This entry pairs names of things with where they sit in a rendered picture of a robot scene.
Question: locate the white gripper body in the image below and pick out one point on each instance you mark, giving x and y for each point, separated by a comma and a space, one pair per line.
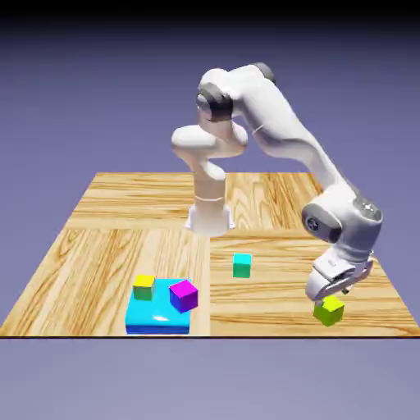
323, 282

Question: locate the small lime green cube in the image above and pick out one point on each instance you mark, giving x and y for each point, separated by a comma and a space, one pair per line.
329, 311

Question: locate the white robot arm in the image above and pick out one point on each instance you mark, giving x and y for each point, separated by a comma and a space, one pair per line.
282, 128

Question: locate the small teal cube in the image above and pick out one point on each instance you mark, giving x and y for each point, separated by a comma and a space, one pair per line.
241, 265

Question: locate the small magenta cube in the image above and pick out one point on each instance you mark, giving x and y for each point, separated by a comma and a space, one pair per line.
183, 295

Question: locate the small yellow cube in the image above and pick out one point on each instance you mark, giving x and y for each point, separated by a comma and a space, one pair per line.
143, 287

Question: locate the large cyan box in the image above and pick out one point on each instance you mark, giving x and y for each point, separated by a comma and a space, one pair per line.
157, 315

